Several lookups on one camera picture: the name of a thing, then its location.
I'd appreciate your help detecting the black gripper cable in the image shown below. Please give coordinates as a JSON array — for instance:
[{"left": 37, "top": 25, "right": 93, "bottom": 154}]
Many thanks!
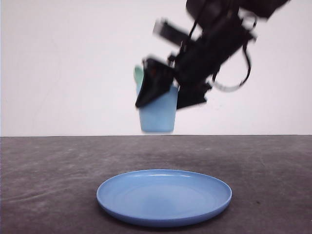
[{"left": 212, "top": 36, "right": 253, "bottom": 93}]

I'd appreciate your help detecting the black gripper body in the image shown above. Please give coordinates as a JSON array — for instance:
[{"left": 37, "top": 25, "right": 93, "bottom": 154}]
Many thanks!
[{"left": 153, "top": 4, "right": 258, "bottom": 93}]

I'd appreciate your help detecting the light blue plastic cup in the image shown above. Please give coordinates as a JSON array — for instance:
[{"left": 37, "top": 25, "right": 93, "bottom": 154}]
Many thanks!
[{"left": 137, "top": 85, "right": 178, "bottom": 134}]

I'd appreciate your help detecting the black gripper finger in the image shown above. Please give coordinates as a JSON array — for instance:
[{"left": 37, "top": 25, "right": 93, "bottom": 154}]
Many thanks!
[
  {"left": 135, "top": 57, "right": 175, "bottom": 108},
  {"left": 176, "top": 83, "right": 212, "bottom": 109}
]

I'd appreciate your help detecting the blue plastic plate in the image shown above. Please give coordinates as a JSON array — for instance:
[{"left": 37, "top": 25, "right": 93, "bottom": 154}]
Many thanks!
[{"left": 96, "top": 169, "right": 233, "bottom": 228}]

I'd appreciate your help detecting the mint green plastic spoon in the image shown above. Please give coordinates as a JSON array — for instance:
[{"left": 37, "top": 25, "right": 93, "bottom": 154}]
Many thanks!
[{"left": 134, "top": 65, "right": 144, "bottom": 86}]

